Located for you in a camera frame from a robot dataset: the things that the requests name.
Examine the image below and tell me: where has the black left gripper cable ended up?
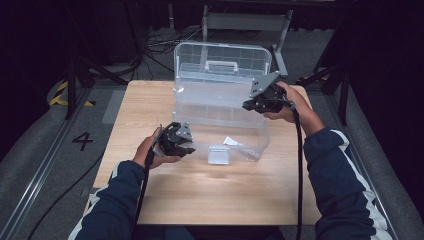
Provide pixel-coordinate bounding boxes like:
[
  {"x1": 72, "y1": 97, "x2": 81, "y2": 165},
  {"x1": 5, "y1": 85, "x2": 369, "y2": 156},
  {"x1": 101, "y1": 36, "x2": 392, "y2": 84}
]
[{"x1": 132, "y1": 122, "x2": 183, "y2": 228}]

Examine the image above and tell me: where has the metal floor rail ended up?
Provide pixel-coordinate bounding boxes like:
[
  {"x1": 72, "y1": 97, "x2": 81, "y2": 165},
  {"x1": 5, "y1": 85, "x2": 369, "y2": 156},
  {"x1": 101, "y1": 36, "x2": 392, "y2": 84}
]
[
  {"x1": 0, "y1": 87, "x2": 93, "y2": 240},
  {"x1": 323, "y1": 93, "x2": 401, "y2": 240}
]

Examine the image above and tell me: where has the person's right hand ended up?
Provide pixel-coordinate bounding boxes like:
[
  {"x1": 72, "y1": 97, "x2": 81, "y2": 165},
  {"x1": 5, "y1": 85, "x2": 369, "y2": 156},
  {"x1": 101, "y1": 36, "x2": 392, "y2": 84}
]
[{"x1": 262, "y1": 81, "x2": 320, "y2": 130}]

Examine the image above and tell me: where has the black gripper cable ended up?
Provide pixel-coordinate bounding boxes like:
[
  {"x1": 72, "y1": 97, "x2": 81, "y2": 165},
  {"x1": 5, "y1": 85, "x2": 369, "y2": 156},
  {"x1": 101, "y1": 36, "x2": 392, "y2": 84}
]
[
  {"x1": 132, "y1": 122, "x2": 183, "y2": 228},
  {"x1": 287, "y1": 101, "x2": 305, "y2": 240}
]

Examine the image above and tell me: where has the yellow black floor tape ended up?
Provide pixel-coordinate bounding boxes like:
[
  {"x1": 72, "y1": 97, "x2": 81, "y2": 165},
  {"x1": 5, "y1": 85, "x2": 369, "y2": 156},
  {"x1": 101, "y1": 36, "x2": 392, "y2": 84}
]
[{"x1": 48, "y1": 80, "x2": 97, "y2": 108}]

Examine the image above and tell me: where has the thin black floor cable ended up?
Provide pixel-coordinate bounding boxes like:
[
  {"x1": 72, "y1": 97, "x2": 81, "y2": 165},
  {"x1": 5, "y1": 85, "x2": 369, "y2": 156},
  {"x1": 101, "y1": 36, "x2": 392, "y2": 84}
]
[{"x1": 25, "y1": 149, "x2": 108, "y2": 240}]

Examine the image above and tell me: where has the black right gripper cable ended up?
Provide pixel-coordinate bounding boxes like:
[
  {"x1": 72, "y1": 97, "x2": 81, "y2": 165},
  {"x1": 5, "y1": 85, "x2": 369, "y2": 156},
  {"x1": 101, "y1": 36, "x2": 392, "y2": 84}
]
[{"x1": 287, "y1": 101, "x2": 305, "y2": 240}]

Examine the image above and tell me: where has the clear plastic storage box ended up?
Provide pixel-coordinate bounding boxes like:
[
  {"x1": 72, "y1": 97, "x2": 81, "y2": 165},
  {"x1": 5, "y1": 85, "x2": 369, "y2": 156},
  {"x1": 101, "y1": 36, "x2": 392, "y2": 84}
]
[{"x1": 172, "y1": 41, "x2": 273, "y2": 165}]

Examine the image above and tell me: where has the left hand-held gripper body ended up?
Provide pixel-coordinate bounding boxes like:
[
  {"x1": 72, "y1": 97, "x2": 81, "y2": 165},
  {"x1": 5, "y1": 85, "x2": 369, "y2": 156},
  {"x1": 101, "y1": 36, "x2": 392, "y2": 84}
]
[{"x1": 151, "y1": 121, "x2": 195, "y2": 158}]

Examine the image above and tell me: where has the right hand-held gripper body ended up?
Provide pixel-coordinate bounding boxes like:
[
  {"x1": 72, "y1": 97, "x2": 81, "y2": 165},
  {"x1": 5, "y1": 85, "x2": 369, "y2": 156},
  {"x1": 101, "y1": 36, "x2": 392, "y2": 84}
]
[{"x1": 248, "y1": 70, "x2": 297, "y2": 114}]

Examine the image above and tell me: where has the black floor cable bundle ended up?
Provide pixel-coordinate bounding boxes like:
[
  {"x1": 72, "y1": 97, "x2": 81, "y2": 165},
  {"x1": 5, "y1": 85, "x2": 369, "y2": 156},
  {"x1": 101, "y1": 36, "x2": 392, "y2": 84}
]
[{"x1": 141, "y1": 26, "x2": 205, "y2": 73}]

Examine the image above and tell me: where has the black metal stand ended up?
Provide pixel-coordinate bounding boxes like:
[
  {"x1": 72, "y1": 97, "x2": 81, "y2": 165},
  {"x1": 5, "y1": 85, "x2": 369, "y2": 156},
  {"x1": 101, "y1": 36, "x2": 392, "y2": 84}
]
[
  {"x1": 295, "y1": 19, "x2": 353, "y2": 127},
  {"x1": 63, "y1": 6, "x2": 130, "y2": 120}
]

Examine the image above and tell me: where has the person's left hand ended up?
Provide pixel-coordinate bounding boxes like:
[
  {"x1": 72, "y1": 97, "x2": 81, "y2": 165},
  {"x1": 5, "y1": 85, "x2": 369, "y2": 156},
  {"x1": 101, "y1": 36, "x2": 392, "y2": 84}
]
[{"x1": 132, "y1": 126, "x2": 183, "y2": 170}]

